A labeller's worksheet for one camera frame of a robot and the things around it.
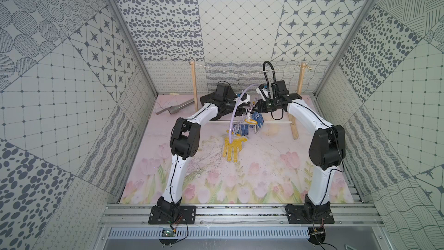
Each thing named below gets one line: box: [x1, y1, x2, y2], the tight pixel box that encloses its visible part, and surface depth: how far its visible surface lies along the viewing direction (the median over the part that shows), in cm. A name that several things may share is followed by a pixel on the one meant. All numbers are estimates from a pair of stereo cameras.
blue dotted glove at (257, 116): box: [252, 111, 265, 130], surface depth 100 cm
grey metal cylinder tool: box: [156, 97, 195, 115], surface depth 113 cm
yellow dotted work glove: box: [222, 136, 249, 163], surface depth 94 cm
